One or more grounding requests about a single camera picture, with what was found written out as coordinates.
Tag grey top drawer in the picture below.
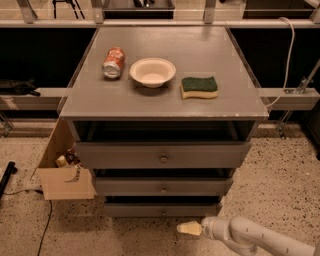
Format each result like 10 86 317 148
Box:
75 142 251 169

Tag snack packets in box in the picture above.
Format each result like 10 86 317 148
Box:
55 149 81 168

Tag cardboard box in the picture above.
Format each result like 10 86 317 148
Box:
37 119 96 200

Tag black bar on floor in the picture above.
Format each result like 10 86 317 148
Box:
0 161 18 199

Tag grey bottom drawer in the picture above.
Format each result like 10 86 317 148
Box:
105 203 222 218

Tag orange soda can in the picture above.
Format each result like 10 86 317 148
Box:
102 47 126 79

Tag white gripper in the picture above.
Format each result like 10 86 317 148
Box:
177 213 226 241

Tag metal frame rail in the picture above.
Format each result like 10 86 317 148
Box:
0 88 69 111

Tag green yellow sponge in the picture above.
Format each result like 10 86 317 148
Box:
181 76 218 99

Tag black floor cable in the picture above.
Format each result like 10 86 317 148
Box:
3 188 54 256

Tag black object on rail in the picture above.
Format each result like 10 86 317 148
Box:
0 79 40 97

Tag white cable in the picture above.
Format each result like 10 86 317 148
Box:
265 16 297 109

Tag grey middle drawer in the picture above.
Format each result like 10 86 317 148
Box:
95 177 233 196

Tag grey drawer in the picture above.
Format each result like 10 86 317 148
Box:
105 203 222 218
95 177 233 196
75 142 251 169

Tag white paper bowl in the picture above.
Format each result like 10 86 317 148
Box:
129 58 176 88

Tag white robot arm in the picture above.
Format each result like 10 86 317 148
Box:
177 216 320 256

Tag grey drawer cabinet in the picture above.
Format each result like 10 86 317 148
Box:
60 26 268 204

